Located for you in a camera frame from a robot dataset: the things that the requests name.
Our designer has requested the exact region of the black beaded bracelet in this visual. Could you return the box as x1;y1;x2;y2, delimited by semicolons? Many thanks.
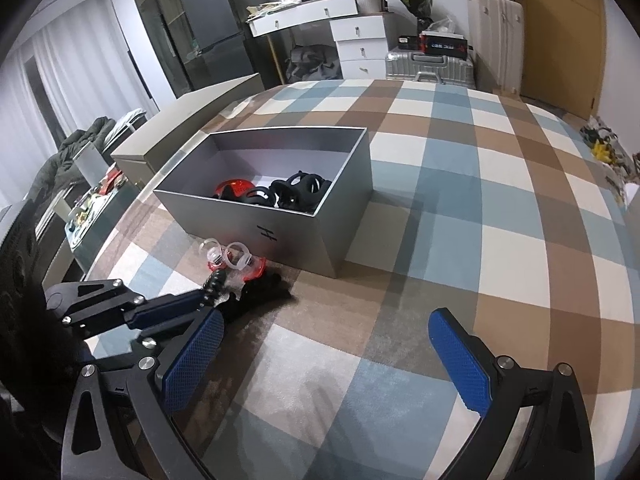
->
202;268;241;309

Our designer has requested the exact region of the black fabric hair clip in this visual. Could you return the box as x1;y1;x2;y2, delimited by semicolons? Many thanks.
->
216;271;292;323

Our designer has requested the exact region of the round red-rimmed jewelry case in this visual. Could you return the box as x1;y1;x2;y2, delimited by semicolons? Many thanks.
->
213;179;254;200

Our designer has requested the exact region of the small black hair claw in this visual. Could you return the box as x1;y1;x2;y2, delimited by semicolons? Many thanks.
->
228;186;277;207

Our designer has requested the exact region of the large black hair claw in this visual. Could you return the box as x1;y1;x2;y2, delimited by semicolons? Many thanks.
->
269;171;332;214

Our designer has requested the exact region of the cluttered side table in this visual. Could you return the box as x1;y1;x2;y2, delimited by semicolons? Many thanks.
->
36;174;139;286

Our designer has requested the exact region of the dark jacket pile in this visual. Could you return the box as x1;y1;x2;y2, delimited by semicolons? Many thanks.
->
27;117;116;200

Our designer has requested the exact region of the grey open cardboard box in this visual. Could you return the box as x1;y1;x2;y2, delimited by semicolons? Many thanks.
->
154;126;372;278

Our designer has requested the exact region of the plaid bed cover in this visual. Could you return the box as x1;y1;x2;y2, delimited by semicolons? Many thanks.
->
84;77;640;480

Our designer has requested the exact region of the white curtain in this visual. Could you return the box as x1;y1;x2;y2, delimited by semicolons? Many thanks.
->
1;0;158;206

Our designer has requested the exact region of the dark grey refrigerator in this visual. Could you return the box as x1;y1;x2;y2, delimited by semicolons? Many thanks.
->
181;0;254;84

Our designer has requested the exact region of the white vanity desk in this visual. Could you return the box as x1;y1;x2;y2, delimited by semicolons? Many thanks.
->
248;0;388;37

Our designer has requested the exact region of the white drawer unit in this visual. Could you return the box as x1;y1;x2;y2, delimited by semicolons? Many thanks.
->
330;12;396;79

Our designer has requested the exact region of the silver suitcase lying flat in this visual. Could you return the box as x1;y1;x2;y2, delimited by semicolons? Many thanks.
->
386;49;476;89

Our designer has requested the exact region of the black red box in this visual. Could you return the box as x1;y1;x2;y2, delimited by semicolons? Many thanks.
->
420;32;469;60

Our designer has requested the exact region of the wooden door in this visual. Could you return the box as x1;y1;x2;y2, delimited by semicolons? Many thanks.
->
521;0;606;119

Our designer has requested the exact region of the white upright suitcase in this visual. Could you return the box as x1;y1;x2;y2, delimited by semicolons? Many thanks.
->
468;0;524;94

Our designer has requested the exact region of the green wrapped flower bouquet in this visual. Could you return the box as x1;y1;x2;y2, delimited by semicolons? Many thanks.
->
400;0;433;20

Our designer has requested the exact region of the red clear ring box left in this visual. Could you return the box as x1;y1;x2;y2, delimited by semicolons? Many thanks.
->
198;238;227;272

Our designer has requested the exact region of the red clear ring box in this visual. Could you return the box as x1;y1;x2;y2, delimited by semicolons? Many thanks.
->
224;242;267;283
198;238;227;272

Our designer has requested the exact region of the red clear ring box right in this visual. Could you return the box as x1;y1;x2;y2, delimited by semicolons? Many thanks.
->
224;242;267;283

